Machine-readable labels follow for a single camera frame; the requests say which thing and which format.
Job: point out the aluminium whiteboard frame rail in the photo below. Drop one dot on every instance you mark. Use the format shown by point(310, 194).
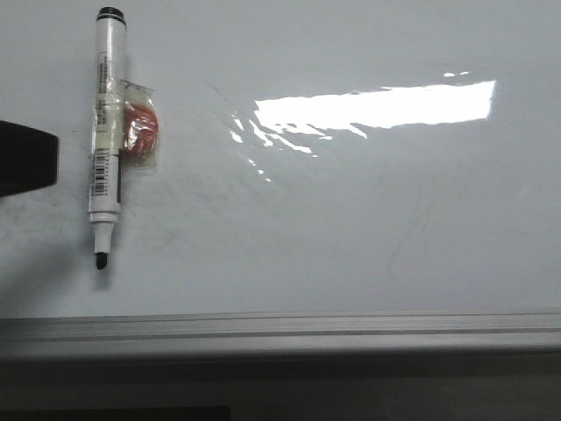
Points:
point(274, 335)

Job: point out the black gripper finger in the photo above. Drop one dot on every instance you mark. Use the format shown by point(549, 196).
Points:
point(29, 159)

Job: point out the white black whiteboard marker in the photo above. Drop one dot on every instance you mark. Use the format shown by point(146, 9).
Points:
point(105, 175)

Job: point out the red round magnet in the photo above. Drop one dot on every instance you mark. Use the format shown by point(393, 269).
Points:
point(141, 130)

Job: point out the white glossy whiteboard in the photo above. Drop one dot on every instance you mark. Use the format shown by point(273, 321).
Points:
point(314, 156)

